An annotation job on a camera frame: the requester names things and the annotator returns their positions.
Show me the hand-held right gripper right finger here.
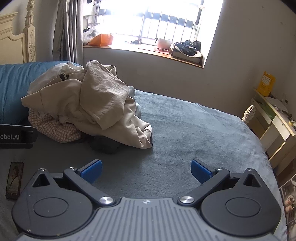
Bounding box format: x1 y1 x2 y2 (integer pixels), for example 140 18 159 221
177 159 263 206

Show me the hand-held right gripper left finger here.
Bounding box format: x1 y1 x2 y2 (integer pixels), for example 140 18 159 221
31 159 116 207

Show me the dark grey garment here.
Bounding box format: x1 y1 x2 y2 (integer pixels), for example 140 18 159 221
81 136 121 154

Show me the grey blue blanket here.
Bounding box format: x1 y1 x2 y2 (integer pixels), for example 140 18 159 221
0 89 287 241

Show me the black smartphone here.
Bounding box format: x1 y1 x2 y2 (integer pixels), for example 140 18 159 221
6 161 24 200

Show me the pink checkered garment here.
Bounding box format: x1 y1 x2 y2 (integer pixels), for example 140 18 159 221
28 109 82 144

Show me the blue pillow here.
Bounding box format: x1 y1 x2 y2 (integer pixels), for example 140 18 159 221
0 61 78 126

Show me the beige jacket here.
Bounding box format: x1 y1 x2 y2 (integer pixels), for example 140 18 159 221
21 61 153 149

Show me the cream bedpost finial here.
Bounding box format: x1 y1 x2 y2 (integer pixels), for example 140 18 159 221
241 104 256 124

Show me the cream desk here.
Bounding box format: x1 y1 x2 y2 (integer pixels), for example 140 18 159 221
251 89 296 170

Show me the photo print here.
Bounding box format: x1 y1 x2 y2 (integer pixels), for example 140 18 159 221
278 179 296 224

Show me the cream carved headboard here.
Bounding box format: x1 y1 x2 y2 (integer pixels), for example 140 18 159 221
0 0 37 65

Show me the yellow box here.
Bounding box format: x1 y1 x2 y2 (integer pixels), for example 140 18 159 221
257 71 276 97

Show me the cardboard box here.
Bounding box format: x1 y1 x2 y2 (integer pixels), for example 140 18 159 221
171 44 204 65

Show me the grey curtain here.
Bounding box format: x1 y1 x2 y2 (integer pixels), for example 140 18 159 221
52 0 84 65

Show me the black cloth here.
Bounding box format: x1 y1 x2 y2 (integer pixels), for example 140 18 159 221
174 40 201 56

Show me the white plastic bag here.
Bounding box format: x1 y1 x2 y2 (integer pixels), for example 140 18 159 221
83 25 100 45

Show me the wooden window sill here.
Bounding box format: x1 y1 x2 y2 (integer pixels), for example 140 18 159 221
83 44 206 69

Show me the orange bag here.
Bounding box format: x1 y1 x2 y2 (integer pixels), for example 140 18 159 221
88 34 114 46

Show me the white pink pot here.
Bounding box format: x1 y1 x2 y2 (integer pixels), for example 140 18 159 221
155 38 173 51

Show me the window grille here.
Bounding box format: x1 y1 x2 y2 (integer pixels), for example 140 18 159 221
92 0 223 47

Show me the white wall rack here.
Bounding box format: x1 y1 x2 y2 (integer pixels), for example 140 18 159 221
83 14 102 26

